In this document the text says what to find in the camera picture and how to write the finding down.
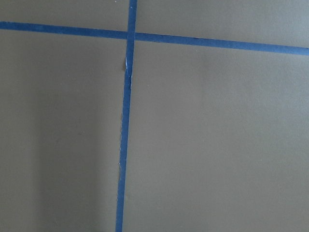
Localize brown paper table cover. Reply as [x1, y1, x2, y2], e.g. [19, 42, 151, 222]
[0, 0, 309, 232]

